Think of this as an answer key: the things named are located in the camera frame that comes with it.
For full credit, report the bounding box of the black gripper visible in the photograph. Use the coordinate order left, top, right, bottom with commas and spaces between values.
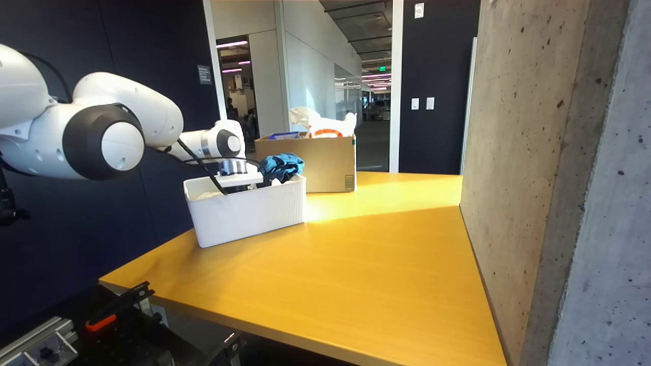
215, 159, 263, 190

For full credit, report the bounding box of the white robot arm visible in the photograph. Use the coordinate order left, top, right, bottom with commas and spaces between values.
0, 45, 263, 190

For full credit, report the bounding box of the white plastic basket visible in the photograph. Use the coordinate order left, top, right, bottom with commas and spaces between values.
184, 175, 307, 248

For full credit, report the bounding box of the dark teal cloth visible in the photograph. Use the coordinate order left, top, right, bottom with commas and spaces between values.
258, 153, 305, 183

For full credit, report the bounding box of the cardboard box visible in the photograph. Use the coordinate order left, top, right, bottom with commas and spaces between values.
254, 137, 357, 194

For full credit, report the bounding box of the white orange bag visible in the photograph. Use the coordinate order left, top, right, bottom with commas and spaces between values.
289, 107, 358, 139

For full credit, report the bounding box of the black equipment cart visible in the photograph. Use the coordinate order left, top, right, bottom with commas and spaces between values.
0, 282, 243, 366

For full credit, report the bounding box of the concrete pillar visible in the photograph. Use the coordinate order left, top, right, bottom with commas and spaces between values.
461, 0, 651, 366

